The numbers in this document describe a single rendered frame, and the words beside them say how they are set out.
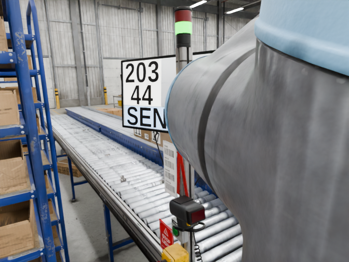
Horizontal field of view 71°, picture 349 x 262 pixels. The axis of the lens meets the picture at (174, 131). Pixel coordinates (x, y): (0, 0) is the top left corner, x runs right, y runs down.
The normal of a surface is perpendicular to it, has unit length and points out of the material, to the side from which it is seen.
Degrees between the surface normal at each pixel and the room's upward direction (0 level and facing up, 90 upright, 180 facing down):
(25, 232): 90
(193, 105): 73
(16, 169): 90
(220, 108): 66
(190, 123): 82
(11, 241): 91
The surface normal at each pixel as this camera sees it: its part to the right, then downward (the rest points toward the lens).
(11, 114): 0.53, 0.15
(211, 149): -0.97, 0.04
